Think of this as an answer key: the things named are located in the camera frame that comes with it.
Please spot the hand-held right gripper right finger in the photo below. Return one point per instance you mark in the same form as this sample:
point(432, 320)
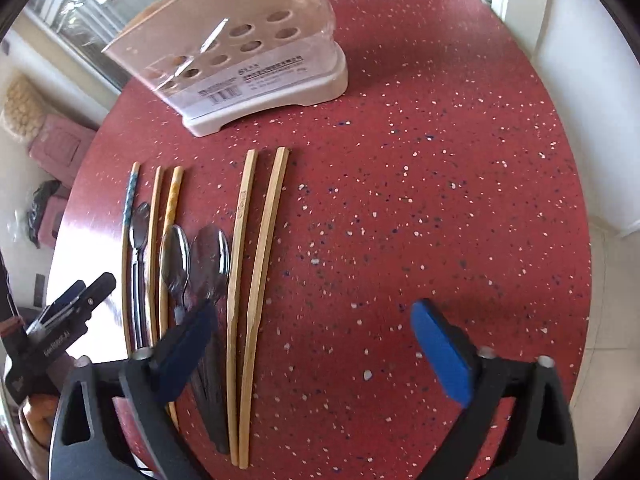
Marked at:
point(445, 350)

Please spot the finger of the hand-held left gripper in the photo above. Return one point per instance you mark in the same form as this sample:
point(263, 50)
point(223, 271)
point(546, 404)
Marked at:
point(70, 296)
point(97, 287)

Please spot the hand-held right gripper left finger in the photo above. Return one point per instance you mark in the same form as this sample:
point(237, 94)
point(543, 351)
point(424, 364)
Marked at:
point(192, 340)

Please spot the small metal spoon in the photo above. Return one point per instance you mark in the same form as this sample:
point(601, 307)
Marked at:
point(138, 230)

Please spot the blue patterned chopstick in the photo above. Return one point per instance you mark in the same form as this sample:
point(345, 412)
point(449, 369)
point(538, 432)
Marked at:
point(131, 195)

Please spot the thin plain bamboo chopstick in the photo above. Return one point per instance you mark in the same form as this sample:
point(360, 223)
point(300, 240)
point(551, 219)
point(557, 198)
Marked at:
point(156, 200)

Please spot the yellow patterned chopstick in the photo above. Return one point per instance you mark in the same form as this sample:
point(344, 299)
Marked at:
point(172, 200)

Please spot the long bamboo chopstick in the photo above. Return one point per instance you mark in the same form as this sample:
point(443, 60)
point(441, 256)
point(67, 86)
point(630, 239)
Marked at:
point(242, 220)
point(267, 220)

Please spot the beige plastic utensil holder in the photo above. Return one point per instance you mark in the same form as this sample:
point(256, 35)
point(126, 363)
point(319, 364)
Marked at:
point(280, 85)

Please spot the person's left hand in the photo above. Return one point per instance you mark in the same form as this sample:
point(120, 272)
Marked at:
point(35, 417)

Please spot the single pink plastic stool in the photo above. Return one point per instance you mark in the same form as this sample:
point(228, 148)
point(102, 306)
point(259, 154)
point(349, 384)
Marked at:
point(52, 220)

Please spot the black bag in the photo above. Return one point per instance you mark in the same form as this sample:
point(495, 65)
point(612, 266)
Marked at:
point(40, 205)

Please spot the stack of pink plastic stools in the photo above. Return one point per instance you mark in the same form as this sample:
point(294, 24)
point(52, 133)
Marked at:
point(60, 145)

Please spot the bag of yellow balls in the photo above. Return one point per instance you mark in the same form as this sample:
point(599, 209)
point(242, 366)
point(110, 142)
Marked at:
point(22, 107)

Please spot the glass sliding door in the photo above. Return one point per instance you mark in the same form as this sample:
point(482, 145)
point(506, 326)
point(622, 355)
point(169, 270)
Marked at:
point(90, 10)

